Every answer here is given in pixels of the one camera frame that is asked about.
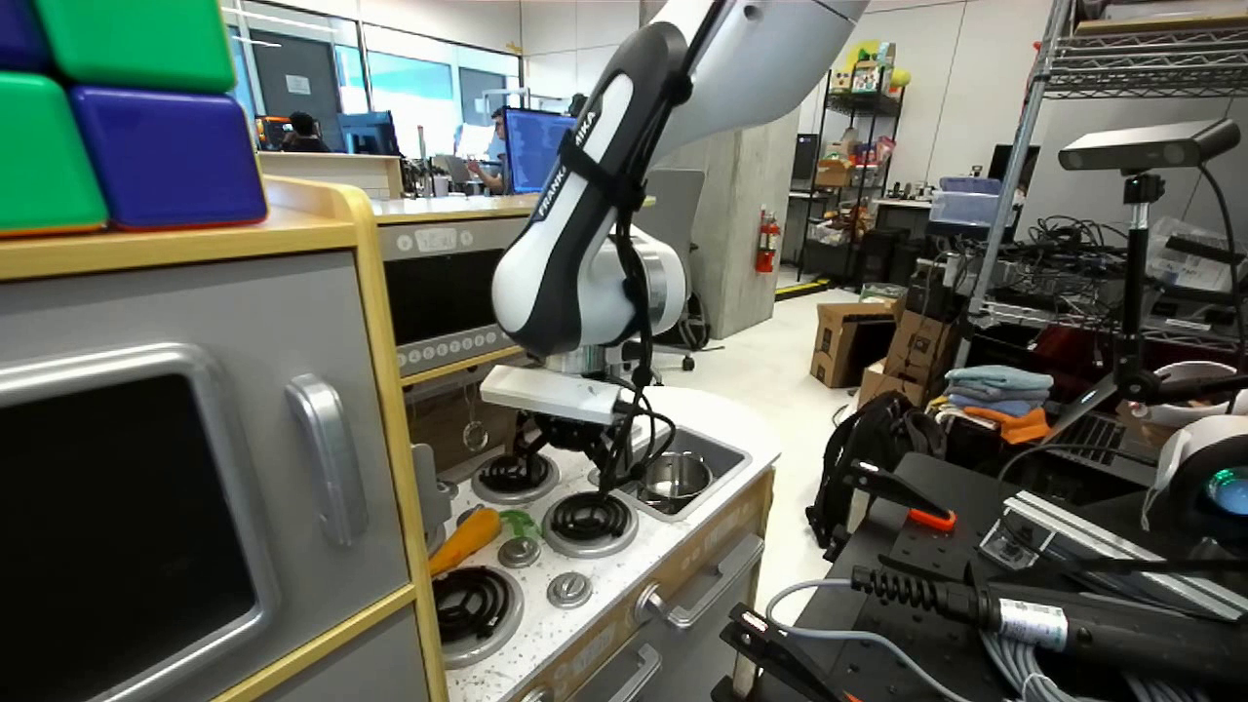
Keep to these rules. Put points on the black camera stand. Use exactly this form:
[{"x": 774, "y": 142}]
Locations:
[{"x": 1135, "y": 287}]

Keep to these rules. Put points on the dark-haired seated person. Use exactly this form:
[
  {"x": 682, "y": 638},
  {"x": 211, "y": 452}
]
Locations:
[{"x": 302, "y": 129}]

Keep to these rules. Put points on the brown cardboard box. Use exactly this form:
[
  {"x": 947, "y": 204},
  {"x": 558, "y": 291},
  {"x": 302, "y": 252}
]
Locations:
[
  {"x": 918, "y": 343},
  {"x": 849, "y": 340}
]

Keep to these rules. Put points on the grey toy oven door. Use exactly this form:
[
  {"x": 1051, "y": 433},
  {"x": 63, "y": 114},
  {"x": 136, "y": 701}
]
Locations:
[{"x": 197, "y": 324}]

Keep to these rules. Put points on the blue storage block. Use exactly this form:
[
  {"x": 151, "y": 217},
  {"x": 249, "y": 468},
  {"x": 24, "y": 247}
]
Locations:
[
  {"x": 16, "y": 34},
  {"x": 168, "y": 157}
]

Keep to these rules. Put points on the red fire extinguisher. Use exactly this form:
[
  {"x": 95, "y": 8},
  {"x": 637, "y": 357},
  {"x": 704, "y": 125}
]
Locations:
[{"x": 765, "y": 242}]

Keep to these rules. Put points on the grey laptop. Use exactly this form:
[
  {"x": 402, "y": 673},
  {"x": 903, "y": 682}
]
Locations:
[{"x": 1092, "y": 438}]

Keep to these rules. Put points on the grey toy microwave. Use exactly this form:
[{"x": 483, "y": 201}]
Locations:
[{"x": 431, "y": 298}]

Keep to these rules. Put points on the teal folded cloth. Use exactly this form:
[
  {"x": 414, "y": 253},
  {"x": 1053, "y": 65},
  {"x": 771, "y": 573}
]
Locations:
[{"x": 1000, "y": 382}]

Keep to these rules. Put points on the grey toy sink basin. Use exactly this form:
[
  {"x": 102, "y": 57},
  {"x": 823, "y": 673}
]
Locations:
[{"x": 721, "y": 452}]

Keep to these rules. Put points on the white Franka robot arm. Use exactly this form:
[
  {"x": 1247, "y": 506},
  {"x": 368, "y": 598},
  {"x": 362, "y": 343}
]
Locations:
[{"x": 588, "y": 287}]

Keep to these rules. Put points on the wooden toy kitchen unit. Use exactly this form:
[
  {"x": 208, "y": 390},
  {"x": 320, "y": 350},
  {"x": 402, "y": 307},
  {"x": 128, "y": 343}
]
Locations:
[{"x": 258, "y": 324}]

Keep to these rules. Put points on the orange cloth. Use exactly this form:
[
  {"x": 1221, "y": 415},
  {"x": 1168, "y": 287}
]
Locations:
[{"x": 1017, "y": 421}]

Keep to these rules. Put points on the black storage shelf rack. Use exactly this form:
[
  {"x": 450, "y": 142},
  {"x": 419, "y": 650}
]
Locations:
[{"x": 852, "y": 170}]

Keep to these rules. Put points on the black toy stove burner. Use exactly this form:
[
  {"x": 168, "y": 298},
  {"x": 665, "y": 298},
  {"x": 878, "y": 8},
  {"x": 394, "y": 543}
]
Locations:
[
  {"x": 592, "y": 521},
  {"x": 513, "y": 476},
  {"x": 471, "y": 610}
]

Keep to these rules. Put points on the black clamp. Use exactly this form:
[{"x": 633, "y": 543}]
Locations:
[{"x": 774, "y": 650}]

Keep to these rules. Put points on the small steel pot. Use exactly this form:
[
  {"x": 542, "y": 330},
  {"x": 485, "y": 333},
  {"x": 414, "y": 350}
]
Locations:
[{"x": 674, "y": 480}]

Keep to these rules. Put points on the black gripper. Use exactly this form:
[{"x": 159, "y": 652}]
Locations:
[{"x": 597, "y": 433}]

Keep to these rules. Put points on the orange carrot plush toy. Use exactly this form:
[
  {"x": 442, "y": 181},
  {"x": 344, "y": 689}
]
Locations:
[{"x": 467, "y": 534}]

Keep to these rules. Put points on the blue computer monitor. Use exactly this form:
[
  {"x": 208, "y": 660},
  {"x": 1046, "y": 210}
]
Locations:
[{"x": 531, "y": 147}]

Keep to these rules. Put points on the grey stove knob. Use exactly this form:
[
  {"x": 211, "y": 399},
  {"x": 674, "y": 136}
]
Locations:
[
  {"x": 566, "y": 591},
  {"x": 520, "y": 550}
]

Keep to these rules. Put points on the grey stereo camera bar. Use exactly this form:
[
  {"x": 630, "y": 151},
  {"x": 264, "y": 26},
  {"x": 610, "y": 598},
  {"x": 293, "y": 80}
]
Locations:
[{"x": 1147, "y": 147}]

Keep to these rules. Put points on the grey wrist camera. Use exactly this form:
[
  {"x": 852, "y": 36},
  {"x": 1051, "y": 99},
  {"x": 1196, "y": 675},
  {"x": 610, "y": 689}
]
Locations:
[{"x": 549, "y": 390}]

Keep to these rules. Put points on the clear plastic storage bin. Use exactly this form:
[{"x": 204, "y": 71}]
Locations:
[{"x": 968, "y": 204}]

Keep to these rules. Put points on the green storage block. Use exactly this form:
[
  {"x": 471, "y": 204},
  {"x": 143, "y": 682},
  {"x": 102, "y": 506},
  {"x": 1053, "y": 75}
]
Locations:
[
  {"x": 45, "y": 157},
  {"x": 137, "y": 39}
]

